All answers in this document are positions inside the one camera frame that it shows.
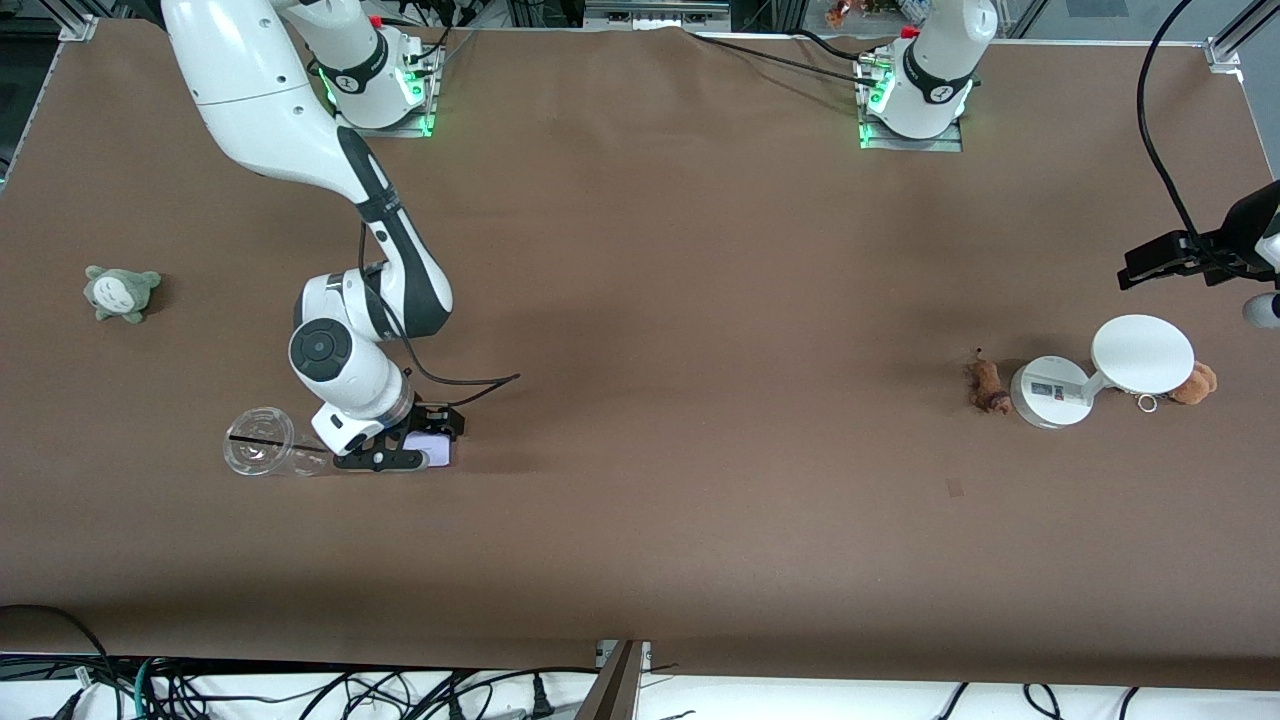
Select black cable on table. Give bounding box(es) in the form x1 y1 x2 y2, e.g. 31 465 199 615
685 28 886 89

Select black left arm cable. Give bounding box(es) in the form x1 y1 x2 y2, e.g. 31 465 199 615
1137 0 1206 251

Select dark support post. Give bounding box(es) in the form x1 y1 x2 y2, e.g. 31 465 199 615
575 642 642 720

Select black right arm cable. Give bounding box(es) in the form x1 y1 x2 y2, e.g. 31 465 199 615
358 222 522 411

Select black looped floor cable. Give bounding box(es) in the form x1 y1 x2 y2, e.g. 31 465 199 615
0 604 113 691

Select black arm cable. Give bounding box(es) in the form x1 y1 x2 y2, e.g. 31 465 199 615
1137 0 1206 251
358 222 522 411

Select brown lion statue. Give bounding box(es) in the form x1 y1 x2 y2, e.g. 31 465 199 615
965 347 1013 416

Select aluminium frame profile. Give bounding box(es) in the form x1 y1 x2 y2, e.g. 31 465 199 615
1205 0 1280 73
55 0 101 41

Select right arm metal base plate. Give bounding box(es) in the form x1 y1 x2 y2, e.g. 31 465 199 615
330 40 438 139

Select grey plush toy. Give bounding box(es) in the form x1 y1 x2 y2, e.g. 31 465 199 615
84 265 163 324

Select brown table cloth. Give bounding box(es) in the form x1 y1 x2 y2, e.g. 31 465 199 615
0 20 1280 691

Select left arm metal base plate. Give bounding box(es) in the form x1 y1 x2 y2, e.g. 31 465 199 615
858 60 964 153

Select brown teddy bear keychain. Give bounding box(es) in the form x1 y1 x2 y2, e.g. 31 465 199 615
1170 362 1219 406

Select clear plastic cup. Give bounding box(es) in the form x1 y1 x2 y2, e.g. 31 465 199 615
222 406 331 478

